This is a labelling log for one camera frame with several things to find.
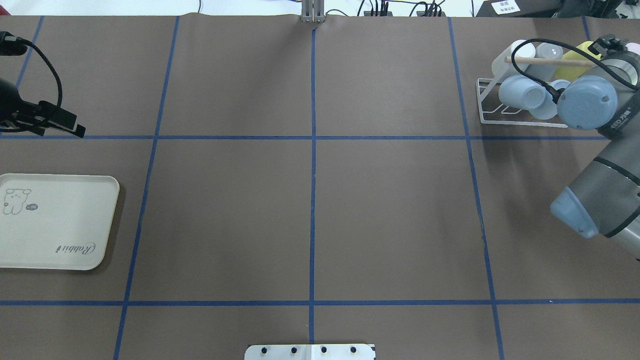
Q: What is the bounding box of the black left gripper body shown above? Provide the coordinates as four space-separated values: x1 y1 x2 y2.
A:
0 79 78 137

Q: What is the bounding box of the white ikea cup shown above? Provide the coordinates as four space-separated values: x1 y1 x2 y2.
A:
491 39 537 82

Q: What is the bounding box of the blue cup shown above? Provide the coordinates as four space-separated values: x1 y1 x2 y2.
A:
498 75 547 111

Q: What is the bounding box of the grey ikea cup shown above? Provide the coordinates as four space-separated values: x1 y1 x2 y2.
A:
525 42 565 83

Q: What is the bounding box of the yellow cup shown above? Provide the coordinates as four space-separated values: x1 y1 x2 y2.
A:
553 41 602 82

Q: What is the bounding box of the blue cup tray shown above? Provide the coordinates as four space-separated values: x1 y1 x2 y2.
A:
529 79 571 121

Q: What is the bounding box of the pink cup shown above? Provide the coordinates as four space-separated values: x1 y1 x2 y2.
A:
625 42 640 56

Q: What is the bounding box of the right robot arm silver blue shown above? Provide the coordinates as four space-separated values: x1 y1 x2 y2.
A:
550 50 640 260

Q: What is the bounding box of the cream serving tray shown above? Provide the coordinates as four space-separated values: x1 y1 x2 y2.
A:
0 173 121 271

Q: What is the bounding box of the black box with label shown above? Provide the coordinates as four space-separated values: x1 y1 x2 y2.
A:
474 0 562 18

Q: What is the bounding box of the aluminium frame post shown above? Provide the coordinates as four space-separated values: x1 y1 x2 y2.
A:
299 0 326 24

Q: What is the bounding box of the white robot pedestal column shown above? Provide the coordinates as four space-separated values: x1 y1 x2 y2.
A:
244 343 377 360

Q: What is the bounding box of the white wire cup rack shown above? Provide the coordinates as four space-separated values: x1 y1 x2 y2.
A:
476 51 588 129

